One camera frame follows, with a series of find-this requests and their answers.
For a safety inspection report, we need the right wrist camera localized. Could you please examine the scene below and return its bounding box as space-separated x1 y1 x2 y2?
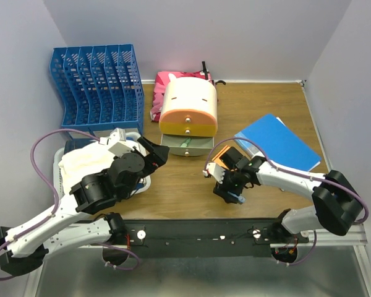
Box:
202 162 226 184

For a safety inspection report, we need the orange paperback book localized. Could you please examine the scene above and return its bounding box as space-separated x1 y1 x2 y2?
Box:
212 145 235 170

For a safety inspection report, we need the grey bottom drawer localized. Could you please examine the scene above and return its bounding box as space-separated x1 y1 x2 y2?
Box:
161 134 214 157

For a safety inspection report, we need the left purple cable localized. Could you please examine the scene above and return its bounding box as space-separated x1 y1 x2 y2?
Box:
0 128 111 281

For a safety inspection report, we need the white laundry basket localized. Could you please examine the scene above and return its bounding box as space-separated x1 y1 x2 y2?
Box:
53 130 140 197

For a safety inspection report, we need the yellow drawer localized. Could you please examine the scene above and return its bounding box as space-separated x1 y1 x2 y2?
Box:
159 122 218 137

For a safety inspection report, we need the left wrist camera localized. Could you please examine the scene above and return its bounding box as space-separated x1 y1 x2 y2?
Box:
107 128 132 157

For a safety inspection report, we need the blue document folder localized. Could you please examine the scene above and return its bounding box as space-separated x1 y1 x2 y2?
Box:
234 114 321 171

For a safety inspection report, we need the blue correction tape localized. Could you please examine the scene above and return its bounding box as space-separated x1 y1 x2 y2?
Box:
231 193 245 204

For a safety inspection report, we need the white mini drawer cabinet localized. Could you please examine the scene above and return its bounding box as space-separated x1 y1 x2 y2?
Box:
158 78 219 139

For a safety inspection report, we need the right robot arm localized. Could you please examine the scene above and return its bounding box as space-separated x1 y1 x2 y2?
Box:
203 147 364 243

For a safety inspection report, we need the white folded cloth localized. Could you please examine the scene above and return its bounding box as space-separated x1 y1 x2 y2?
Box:
58 136 145 196

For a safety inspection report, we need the blue plastic file organizer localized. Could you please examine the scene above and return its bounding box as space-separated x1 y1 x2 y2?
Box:
49 44 145 135

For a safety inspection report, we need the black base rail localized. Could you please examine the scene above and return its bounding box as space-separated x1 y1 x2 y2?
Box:
108 218 309 258

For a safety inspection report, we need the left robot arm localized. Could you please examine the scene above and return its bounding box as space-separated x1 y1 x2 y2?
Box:
0 132 169 279

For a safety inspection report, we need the pink camouflage cloth bag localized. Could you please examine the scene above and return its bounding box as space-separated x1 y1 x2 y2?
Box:
150 71 213 123

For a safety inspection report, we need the aluminium frame rail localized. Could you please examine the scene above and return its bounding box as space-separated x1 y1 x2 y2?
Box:
80 221 369 248

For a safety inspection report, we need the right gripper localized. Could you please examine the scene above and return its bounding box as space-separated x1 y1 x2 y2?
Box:
213 165 244 204

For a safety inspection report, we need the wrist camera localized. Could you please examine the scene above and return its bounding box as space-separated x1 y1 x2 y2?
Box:
202 162 226 184
107 128 132 157

